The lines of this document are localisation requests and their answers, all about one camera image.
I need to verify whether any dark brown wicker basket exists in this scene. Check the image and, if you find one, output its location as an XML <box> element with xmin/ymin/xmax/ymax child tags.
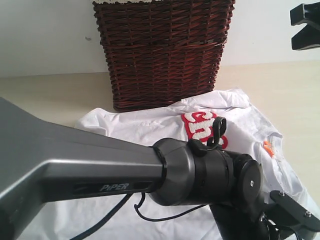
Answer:
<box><xmin>92</xmin><ymin>0</ymin><xmax>235</xmax><ymax>112</ymax></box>

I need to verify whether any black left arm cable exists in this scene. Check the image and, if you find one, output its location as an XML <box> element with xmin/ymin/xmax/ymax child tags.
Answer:
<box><xmin>67</xmin><ymin>116</ymin><xmax>228</xmax><ymax>240</ymax></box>

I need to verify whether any white t-shirt red lettering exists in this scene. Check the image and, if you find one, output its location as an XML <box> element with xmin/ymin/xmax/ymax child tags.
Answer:
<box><xmin>35</xmin><ymin>89</ymin><xmax>320</xmax><ymax>240</ymax></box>

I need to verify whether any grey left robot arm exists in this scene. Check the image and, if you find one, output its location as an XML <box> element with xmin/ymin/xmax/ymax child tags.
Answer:
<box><xmin>0</xmin><ymin>99</ymin><xmax>302</xmax><ymax>240</ymax></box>

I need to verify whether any white cloth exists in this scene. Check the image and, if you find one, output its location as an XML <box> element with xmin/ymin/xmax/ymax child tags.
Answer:
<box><xmin>91</xmin><ymin>0</ymin><xmax>152</xmax><ymax>4</ymax></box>

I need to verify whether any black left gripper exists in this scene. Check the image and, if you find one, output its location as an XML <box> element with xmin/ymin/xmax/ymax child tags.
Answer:
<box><xmin>211</xmin><ymin>192</ymin><xmax>300</xmax><ymax>240</ymax></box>

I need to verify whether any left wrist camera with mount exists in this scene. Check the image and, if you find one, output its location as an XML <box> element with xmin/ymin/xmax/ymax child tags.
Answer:
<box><xmin>269</xmin><ymin>190</ymin><xmax>320</xmax><ymax>232</ymax></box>

